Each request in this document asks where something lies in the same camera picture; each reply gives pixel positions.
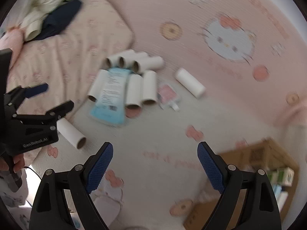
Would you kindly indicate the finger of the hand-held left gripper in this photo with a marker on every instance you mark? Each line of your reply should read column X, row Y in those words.
column 36, row 89
column 60, row 111

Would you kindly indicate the light blue flat packet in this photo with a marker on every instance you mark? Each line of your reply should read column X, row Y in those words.
column 277, row 191

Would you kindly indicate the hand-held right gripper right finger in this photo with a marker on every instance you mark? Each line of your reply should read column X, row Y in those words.
column 211, row 167

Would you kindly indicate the pile of paper tubes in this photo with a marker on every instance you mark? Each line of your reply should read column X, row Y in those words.
column 146, row 62

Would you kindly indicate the person's left hand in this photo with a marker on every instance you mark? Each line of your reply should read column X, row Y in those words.
column 18, row 163

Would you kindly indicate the dark navy cloth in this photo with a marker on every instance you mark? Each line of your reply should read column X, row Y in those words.
column 62, row 14

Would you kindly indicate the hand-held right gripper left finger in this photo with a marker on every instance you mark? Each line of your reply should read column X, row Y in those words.
column 100, row 170

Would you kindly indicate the pink spout pouch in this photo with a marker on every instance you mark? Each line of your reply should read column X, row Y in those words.
column 166, row 93

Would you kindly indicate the white flat packet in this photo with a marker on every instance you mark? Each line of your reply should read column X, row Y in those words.
column 283, row 200

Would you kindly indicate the pink floral pillow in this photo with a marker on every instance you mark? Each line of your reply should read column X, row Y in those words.
column 84, row 40

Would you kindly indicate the green white carton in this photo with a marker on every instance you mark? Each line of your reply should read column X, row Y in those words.
column 288, row 176
column 272, row 177

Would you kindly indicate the brown cardboard box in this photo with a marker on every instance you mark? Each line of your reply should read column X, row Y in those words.
column 259, row 153

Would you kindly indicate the light blue wipes packet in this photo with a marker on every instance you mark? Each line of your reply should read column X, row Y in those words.
column 110, row 100

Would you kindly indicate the pink cat print blanket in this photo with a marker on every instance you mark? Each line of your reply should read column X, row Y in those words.
column 168, row 129

